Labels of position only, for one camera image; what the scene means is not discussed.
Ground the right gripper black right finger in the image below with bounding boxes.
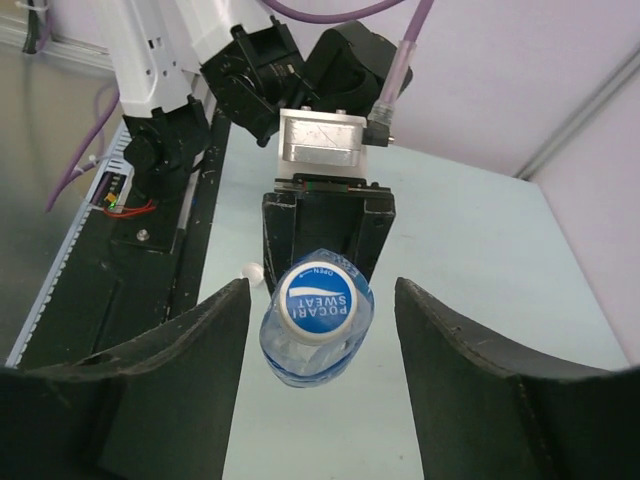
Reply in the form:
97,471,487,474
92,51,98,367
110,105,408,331
395,278,639,479

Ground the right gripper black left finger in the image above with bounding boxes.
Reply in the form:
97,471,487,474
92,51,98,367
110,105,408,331
1,279,251,479

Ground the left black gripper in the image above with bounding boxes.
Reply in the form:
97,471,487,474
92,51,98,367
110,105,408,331
262,174,396,295

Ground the white bottle cap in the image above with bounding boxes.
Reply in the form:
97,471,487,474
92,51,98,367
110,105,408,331
276,260,359,345
240,262,265,288

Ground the clear bottle with blue label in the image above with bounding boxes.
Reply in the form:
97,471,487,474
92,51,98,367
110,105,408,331
259,249,375,388

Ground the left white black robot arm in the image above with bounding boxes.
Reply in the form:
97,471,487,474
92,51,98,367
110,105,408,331
92,1,431,286

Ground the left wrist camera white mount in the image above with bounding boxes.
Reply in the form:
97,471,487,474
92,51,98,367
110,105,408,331
277,109,368,179

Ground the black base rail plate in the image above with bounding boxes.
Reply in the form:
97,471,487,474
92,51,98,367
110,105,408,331
16,110,231,370

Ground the grey slotted cable duct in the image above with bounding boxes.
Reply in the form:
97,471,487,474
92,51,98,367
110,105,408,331
4,121,132,368

